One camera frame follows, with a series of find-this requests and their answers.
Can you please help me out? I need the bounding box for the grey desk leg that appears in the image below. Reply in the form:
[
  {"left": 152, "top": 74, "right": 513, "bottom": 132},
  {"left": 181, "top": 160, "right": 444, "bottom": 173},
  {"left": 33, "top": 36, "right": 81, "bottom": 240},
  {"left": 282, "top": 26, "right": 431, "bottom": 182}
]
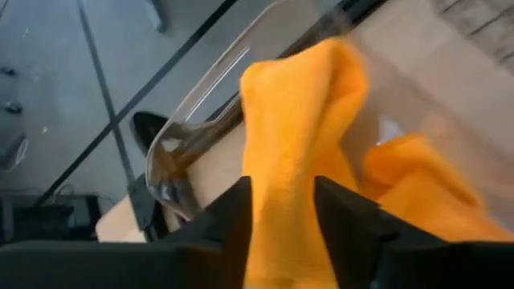
[{"left": 142, "top": 0, "right": 169, "bottom": 34}]

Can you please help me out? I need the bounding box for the orange microfiber towel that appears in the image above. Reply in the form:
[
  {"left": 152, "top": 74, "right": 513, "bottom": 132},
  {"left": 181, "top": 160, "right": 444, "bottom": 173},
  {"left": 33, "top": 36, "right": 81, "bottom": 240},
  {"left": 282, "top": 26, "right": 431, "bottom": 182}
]
[
  {"left": 359, "top": 134, "right": 514, "bottom": 243},
  {"left": 239, "top": 36, "right": 370, "bottom": 289}
]

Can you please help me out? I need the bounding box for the black equipment box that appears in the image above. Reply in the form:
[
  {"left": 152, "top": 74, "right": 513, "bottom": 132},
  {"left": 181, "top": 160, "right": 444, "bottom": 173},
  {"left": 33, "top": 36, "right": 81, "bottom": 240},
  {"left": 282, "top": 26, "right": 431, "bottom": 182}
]
[{"left": 0, "top": 193, "right": 102, "bottom": 246}]

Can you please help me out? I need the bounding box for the clear plastic bin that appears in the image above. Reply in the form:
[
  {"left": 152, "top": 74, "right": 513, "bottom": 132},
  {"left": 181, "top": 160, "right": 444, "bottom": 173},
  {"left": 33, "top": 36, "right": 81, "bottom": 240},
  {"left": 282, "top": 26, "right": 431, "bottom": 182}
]
[{"left": 144, "top": 0, "right": 514, "bottom": 242}]

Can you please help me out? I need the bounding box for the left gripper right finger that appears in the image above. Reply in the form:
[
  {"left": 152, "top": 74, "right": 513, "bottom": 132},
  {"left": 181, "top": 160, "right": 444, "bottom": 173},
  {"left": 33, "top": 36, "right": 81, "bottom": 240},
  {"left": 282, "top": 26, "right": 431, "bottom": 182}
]
[{"left": 314, "top": 175, "right": 447, "bottom": 289}]

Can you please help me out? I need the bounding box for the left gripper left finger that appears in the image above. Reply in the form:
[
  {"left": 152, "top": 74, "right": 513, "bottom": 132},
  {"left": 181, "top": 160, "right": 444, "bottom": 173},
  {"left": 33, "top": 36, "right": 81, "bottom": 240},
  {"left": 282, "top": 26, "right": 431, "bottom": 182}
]
[{"left": 176, "top": 175, "right": 253, "bottom": 289}]

